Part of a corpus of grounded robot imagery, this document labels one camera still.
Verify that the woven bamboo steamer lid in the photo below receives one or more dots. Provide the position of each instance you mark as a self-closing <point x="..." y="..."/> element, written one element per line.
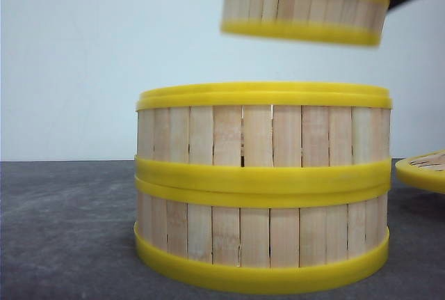
<point x="423" y="172"/>

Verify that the bamboo steamer basket yellow rims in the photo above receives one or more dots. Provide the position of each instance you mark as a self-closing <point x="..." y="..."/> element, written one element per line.
<point x="351" y="22"/>

